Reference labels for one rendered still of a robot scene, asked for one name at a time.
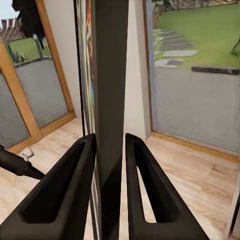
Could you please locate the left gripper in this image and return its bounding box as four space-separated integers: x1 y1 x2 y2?
0 152 45 180

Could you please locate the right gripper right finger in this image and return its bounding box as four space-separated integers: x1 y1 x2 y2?
125 133 210 240

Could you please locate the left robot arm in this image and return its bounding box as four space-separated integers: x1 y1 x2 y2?
0 144 45 180

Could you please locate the poster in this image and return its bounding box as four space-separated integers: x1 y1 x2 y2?
73 0 129 240

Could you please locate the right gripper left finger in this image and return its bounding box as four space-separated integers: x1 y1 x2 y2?
0 133 96 240

